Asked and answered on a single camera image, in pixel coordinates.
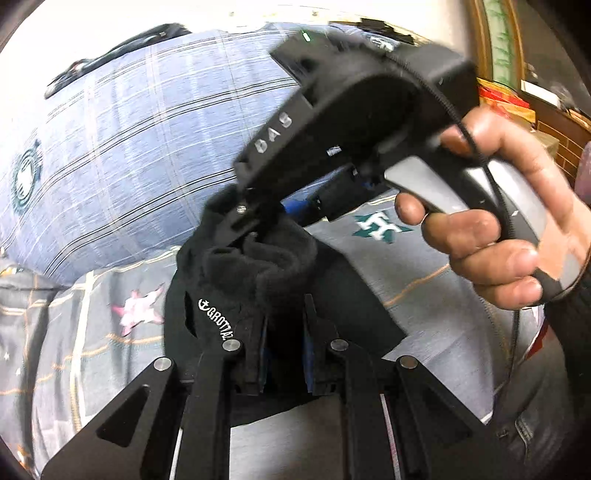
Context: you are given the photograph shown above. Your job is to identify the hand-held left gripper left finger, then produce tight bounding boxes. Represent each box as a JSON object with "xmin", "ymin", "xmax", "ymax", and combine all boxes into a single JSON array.
[{"xmin": 41, "ymin": 318, "xmax": 269, "ymax": 480}]

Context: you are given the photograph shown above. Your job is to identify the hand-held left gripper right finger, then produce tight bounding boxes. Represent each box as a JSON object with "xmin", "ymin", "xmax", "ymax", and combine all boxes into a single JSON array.
[{"xmin": 302, "ymin": 294, "xmax": 509, "ymax": 480}]

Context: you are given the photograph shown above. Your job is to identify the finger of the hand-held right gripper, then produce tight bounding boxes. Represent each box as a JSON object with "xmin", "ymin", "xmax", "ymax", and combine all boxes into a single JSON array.
[
  {"xmin": 281, "ymin": 167, "xmax": 371, "ymax": 228},
  {"xmin": 216, "ymin": 186, "xmax": 283, "ymax": 246}
]

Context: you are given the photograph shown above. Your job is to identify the black pants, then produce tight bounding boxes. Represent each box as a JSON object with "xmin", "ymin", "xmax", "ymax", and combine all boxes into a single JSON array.
[{"xmin": 164, "ymin": 185, "xmax": 416, "ymax": 428}]

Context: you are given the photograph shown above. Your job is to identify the person's right hand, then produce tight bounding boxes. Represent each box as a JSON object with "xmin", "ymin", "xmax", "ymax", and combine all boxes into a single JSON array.
[{"xmin": 394, "ymin": 107, "xmax": 591, "ymax": 311}]

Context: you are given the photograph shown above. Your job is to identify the blue plaid pillow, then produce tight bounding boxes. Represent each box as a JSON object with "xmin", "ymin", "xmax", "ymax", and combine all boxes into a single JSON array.
[{"xmin": 0, "ymin": 28, "xmax": 400, "ymax": 289}]

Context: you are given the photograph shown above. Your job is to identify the red box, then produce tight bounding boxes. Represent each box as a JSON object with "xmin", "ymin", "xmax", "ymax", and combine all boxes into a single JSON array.
[{"xmin": 477, "ymin": 78, "xmax": 537, "ymax": 124}]

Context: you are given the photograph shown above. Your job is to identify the gold framed green picture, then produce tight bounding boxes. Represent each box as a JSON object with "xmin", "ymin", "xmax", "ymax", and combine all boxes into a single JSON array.
[{"xmin": 470, "ymin": 0, "xmax": 528, "ymax": 89}]

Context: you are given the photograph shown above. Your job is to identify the grey star-print bedsheet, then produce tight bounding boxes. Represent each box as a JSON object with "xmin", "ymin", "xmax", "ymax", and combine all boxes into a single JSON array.
[{"xmin": 0, "ymin": 198, "xmax": 555, "ymax": 480}]

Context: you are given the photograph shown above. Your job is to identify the blue jeans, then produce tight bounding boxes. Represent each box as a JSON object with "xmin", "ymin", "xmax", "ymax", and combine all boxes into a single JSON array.
[{"xmin": 44, "ymin": 22, "xmax": 194, "ymax": 100}]

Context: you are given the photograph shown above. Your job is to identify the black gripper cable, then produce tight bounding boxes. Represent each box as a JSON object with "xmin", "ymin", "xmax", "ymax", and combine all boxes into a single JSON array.
[{"xmin": 399, "ymin": 48, "xmax": 525, "ymax": 384}]

